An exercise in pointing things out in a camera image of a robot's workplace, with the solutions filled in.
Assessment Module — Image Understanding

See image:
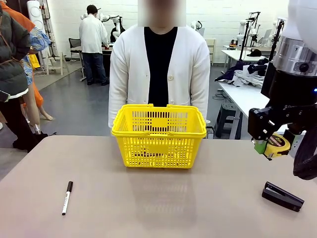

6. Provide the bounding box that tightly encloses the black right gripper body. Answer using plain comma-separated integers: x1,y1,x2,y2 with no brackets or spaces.
261,61,317,108

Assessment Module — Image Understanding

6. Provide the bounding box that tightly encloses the yellow tape measure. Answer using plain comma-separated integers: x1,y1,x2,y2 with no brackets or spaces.
263,132,291,160

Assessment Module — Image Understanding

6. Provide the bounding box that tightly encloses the person's right forearm white sleeve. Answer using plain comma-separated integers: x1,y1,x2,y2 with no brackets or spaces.
108,81,129,129

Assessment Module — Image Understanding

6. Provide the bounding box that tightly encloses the person's left forearm white sleeve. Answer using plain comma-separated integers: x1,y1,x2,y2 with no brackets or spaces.
190,81,211,122

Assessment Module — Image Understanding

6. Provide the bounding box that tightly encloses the yellow plastic shopping basket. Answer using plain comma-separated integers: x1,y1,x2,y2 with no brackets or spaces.
111,104,208,169

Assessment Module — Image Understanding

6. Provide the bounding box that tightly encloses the person in white cardigan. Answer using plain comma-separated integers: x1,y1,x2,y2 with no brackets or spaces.
108,0,211,129

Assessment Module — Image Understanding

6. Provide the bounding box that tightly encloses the person in white lab coat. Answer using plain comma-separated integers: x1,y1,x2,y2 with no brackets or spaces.
79,4,110,86

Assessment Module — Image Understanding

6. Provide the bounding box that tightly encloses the person in orange blue clothes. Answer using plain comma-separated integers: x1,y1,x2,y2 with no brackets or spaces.
0,0,54,122

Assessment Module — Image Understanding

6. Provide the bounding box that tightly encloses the person in dark green jacket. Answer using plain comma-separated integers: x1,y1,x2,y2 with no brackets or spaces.
0,4,42,152

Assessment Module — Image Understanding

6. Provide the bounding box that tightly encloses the white table with clothes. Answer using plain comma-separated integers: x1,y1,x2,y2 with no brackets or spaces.
217,81,289,139

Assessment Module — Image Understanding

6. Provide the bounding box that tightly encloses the dark grey step stool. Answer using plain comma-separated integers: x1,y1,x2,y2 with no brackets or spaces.
214,103,243,140

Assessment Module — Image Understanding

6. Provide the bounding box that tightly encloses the grey white cloth pile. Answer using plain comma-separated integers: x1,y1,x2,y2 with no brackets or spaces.
232,64,267,88

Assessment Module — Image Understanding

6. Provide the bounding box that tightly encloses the black tripod stand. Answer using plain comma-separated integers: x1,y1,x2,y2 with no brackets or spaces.
268,19,285,62
239,11,261,62

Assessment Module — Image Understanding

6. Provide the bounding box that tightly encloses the pile of clothes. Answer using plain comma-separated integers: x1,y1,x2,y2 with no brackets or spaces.
214,58,269,84

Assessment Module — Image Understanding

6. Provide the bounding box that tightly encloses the white table with cap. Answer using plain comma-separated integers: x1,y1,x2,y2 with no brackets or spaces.
221,49,273,67

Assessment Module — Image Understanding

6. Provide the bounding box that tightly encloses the black stapler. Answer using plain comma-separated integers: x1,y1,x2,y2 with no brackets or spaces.
262,181,305,212

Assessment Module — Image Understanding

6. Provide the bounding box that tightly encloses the light wooden chair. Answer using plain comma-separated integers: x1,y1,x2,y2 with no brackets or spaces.
205,38,217,66

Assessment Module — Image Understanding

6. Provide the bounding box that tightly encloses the black office chair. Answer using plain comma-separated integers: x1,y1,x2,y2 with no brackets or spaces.
68,38,82,61

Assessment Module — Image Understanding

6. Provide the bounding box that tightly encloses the white marker with black cap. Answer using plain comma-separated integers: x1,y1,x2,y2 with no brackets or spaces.
61,180,74,216

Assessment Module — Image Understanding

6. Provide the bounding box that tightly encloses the white wooden step stool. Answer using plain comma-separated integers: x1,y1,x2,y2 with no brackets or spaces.
44,52,70,76

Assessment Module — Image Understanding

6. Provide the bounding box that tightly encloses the tall white cylinder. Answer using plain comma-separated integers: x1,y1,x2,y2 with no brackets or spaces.
26,0,49,53

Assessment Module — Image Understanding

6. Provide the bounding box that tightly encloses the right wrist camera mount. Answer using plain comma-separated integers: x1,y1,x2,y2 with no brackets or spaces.
247,63,268,75

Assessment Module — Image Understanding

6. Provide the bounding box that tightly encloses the black cable sleeve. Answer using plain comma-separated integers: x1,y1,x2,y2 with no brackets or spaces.
293,132,317,181

